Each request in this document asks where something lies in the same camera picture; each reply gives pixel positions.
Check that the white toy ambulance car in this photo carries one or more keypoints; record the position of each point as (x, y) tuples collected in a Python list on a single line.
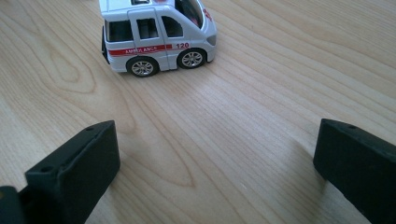
[(155, 40)]

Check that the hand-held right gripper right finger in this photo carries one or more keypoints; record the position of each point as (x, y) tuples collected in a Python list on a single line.
[(358, 165)]

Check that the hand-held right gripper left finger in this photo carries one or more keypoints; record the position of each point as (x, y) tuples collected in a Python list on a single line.
[(77, 174)]

